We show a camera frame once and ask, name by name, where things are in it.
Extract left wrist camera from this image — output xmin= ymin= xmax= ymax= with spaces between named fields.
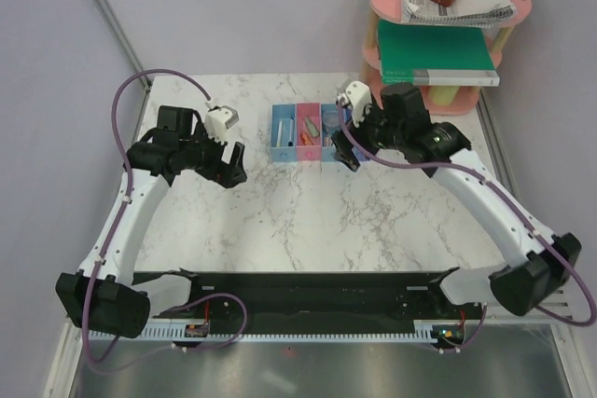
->
xmin=204 ymin=106 xmax=239 ymax=144

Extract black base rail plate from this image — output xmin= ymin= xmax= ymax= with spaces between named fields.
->
xmin=166 ymin=271 xmax=481 ymax=332

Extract clear paperclip jar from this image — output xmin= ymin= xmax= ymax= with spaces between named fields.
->
xmin=322 ymin=110 xmax=340 ymax=135

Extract black white marker pen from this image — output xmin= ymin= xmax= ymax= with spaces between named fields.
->
xmin=285 ymin=118 xmax=294 ymax=147

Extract pink three tier shelf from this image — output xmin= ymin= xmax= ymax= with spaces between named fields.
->
xmin=361 ymin=0 xmax=532 ymax=116

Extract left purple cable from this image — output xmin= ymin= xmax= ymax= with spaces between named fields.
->
xmin=81 ymin=69 xmax=248 ymax=375

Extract yellow foam roll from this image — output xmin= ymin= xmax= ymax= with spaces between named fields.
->
xmin=428 ymin=86 xmax=460 ymax=106

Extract grey spiral notebook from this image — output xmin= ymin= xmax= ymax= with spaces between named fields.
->
xmin=401 ymin=0 xmax=517 ymax=28

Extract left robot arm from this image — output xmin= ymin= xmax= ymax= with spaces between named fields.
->
xmin=55 ymin=106 xmax=247 ymax=338

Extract green book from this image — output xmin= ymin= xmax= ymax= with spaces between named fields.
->
xmin=377 ymin=21 xmax=500 ymax=87

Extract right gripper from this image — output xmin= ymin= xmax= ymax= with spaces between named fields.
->
xmin=331 ymin=95 xmax=407 ymax=171

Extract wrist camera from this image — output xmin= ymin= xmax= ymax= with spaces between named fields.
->
xmin=204 ymin=106 xmax=239 ymax=144
xmin=337 ymin=80 xmax=373 ymax=128

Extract pink drawer bin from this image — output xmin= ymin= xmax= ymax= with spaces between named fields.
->
xmin=295 ymin=103 xmax=322 ymax=161

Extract light blue drawer bin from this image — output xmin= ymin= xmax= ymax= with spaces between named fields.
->
xmin=320 ymin=103 xmax=338 ymax=162
xmin=270 ymin=103 xmax=298 ymax=163

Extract orange highlighter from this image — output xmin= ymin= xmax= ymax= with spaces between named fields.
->
xmin=300 ymin=132 xmax=313 ymax=145

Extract purple cable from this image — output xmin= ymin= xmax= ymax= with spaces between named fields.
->
xmin=336 ymin=94 xmax=596 ymax=355
xmin=81 ymin=69 xmax=248 ymax=375

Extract yellow cap white pen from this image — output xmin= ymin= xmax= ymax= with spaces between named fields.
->
xmin=276 ymin=120 xmax=284 ymax=147

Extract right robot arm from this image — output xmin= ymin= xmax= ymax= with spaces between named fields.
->
xmin=332 ymin=81 xmax=581 ymax=318

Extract white cable duct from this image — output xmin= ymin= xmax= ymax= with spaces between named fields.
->
xmin=86 ymin=319 xmax=467 ymax=343

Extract green highlighter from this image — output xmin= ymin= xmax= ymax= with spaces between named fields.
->
xmin=304 ymin=117 xmax=319 ymax=138

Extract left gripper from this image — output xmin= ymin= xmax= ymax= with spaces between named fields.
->
xmin=179 ymin=122 xmax=246 ymax=188

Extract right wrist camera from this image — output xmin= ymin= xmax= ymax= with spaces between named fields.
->
xmin=337 ymin=80 xmax=373 ymax=128

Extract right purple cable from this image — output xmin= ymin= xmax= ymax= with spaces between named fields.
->
xmin=336 ymin=94 xmax=596 ymax=355

